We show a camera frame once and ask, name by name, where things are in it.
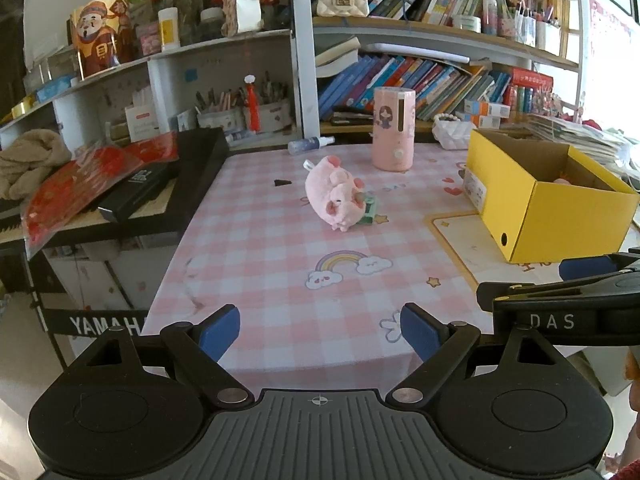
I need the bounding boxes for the white bottle yellow label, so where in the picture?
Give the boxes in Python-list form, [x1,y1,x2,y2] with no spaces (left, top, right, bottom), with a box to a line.
[158,7,181,53]

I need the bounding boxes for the white pen cups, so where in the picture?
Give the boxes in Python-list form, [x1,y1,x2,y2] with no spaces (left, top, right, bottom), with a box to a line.
[515,7,563,56]

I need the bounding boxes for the long black box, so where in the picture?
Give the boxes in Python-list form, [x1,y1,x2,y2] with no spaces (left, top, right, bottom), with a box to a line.
[97,162,173,223]

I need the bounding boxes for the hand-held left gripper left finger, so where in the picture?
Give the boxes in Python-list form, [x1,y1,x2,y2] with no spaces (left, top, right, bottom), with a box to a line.
[75,304,256,408]

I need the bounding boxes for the row of blue books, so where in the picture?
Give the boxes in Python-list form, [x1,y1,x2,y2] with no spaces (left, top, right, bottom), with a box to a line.
[317,52,513,121]

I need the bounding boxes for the small clear spray bottle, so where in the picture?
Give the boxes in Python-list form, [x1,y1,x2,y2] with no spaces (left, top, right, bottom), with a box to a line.
[287,136,335,155]

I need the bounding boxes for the white pen holder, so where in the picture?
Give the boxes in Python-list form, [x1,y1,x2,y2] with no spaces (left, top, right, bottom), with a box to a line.
[260,100,293,133]

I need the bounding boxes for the white quilted bag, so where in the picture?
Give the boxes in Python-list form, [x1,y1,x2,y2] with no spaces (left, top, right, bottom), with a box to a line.
[432,112,478,150]

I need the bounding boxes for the person's right hand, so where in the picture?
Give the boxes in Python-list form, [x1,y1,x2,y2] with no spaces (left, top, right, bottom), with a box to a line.
[624,349,640,397]

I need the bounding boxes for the white cabinet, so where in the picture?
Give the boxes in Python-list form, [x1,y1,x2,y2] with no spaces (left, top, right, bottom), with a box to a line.
[45,237,176,311]

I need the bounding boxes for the white box red label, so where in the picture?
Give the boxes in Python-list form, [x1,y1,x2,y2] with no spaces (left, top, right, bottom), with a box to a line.
[124,102,161,143]

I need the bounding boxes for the row of colourful bottles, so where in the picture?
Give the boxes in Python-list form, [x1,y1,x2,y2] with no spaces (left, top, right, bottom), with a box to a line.
[510,85,541,116]

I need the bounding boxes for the red bottle white cap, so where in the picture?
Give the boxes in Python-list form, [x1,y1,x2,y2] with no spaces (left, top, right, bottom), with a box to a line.
[243,75,262,133]

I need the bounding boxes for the white floral pen box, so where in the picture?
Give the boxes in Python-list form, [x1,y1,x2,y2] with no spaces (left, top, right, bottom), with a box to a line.
[196,107,246,131]

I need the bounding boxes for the blue packet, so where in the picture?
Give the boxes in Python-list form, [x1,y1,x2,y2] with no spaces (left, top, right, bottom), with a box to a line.
[35,75,78,103]

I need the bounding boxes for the pink plush pig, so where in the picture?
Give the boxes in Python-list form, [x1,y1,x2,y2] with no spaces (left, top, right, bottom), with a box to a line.
[304,155,366,233]

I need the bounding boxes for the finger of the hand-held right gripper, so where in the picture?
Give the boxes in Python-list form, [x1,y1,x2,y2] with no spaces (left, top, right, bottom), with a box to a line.
[559,247,640,281]
[476,271,619,312]

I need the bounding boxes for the stack of flat books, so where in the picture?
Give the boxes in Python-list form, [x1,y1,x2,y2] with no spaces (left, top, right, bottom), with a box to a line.
[314,35,361,78]

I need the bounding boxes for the yellow cardboard box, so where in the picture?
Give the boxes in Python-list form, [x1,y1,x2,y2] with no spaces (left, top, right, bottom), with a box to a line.
[466,130,640,265]

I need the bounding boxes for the red plastic bag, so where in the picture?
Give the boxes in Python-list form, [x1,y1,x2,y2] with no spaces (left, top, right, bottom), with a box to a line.
[20,132,181,261]

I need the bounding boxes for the small green item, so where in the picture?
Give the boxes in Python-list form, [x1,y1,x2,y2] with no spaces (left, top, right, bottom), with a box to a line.
[357,192,380,227]

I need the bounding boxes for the beige towel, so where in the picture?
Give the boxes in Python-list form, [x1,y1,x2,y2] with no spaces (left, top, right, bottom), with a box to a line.
[0,129,73,201]

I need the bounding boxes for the black keyboard stand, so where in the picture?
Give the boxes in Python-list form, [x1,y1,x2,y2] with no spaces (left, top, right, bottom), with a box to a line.
[22,247,146,376]

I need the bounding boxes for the fortune god paper figure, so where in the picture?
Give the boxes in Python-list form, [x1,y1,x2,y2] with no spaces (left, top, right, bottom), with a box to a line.
[69,0,133,80]

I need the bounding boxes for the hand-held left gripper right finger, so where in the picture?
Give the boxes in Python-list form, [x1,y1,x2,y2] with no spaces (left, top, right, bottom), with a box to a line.
[385,302,576,408]

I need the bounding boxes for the white paper carton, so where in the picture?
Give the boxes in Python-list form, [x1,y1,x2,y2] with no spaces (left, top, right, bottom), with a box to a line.
[222,0,264,37]

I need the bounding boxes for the beige desk mat yellow border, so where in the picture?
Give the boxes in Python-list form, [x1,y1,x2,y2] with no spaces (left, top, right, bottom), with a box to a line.
[425,210,571,291]

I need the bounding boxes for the pink cylindrical humidifier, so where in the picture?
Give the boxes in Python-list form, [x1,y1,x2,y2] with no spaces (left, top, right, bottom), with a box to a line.
[371,86,417,171]

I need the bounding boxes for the white bookshelf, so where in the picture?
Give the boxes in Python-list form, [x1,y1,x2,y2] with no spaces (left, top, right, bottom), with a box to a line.
[0,0,588,151]

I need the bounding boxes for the dark jar white lid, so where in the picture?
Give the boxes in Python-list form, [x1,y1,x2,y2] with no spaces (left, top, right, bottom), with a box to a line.
[200,7,224,41]

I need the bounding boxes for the flat red box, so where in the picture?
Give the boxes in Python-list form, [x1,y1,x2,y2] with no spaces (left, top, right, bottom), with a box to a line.
[510,66,555,88]

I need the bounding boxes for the pink checked tablecloth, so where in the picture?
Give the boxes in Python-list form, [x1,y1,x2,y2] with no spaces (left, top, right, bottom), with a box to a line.
[142,142,640,391]

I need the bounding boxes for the pink patterned box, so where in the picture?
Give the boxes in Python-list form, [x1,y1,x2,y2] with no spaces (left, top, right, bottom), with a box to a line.
[137,22,163,56]

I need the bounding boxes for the stack of papers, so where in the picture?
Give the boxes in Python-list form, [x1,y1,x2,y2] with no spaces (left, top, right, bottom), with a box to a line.
[525,112,640,171]

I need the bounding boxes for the black digital piano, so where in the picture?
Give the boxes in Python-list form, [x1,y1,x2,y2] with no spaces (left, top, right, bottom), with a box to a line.
[0,127,231,251]

